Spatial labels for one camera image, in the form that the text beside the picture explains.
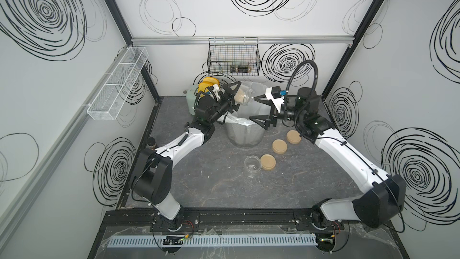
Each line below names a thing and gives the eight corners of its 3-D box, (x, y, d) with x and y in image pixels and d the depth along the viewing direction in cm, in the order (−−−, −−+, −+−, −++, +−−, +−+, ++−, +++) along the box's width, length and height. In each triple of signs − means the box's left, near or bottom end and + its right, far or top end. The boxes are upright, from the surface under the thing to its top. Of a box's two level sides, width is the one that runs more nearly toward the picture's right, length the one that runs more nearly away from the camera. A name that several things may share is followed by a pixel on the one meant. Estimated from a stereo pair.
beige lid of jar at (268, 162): (261, 170, 90) (261, 168, 88) (259, 156, 95) (260, 154, 93) (276, 170, 90) (277, 168, 88) (274, 156, 95) (274, 154, 93)
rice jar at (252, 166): (243, 177, 88) (244, 169, 80) (243, 164, 92) (244, 155, 85) (259, 177, 88) (262, 169, 80) (258, 164, 92) (260, 155, 85)
